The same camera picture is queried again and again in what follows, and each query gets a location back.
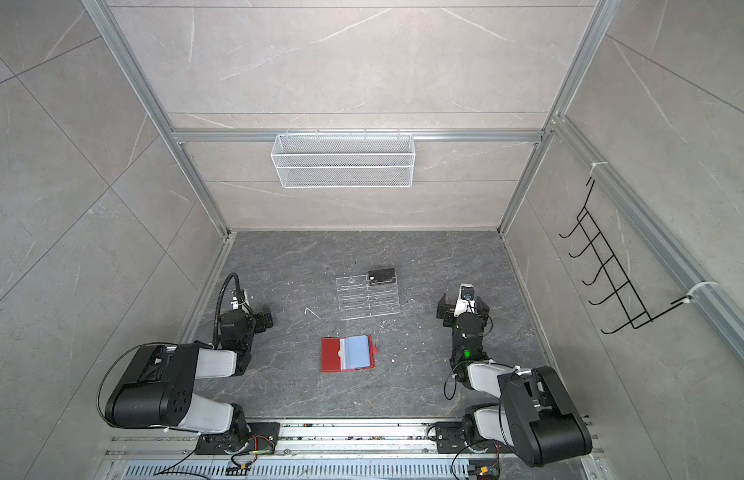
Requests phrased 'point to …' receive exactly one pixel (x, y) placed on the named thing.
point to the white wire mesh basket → (343, 160)
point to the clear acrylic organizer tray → (358, 299)
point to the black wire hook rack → (631, 303)
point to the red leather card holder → (348, 353)
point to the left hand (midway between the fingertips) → (249, 301)
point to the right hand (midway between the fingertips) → (461, 293)
